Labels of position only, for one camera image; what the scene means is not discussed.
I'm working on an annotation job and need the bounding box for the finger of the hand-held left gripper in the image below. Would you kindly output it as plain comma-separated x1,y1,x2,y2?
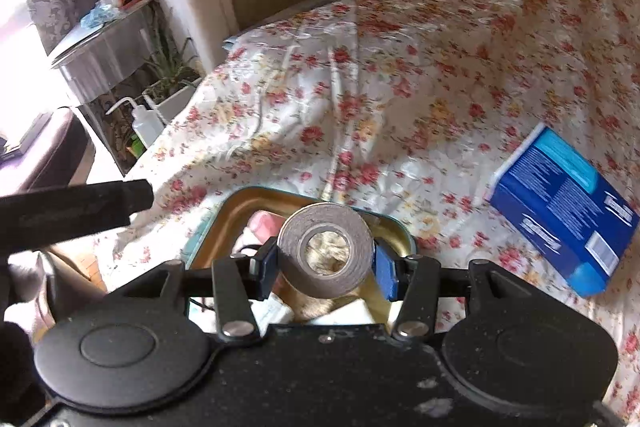
0,179,153,255

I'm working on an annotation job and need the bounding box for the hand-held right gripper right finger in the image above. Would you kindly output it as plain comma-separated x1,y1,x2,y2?
372,239,531,342

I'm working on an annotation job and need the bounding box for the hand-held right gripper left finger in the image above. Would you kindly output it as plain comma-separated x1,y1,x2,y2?
117,239,281,340

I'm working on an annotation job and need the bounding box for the beige tape roll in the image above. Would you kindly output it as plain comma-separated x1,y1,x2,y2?
277,202,375,299

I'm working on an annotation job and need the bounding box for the pink cloth bundle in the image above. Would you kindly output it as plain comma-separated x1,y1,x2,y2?
248,211,286,245

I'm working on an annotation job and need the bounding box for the gold metal tin tray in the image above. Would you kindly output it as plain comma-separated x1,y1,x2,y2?
182,186,418,325

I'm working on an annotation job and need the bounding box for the purple stool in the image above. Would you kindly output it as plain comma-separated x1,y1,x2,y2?
0,107,96,195

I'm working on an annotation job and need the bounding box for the dark book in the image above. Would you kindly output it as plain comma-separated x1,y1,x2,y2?
0,111,55,158

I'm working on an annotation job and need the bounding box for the white squeeze bottle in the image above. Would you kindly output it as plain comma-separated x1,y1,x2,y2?
105,97,163,148

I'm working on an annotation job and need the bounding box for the potted plant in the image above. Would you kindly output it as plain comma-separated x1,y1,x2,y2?
142,24,203,128

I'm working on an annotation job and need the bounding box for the blue tissue pack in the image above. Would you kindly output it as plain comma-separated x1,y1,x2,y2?
487,122,640,299

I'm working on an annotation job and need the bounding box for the floral bedspread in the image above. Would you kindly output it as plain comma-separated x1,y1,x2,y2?
95,0,640,427

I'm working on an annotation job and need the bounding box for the blue plastic bag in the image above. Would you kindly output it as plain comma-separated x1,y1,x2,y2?
80,0,123,28

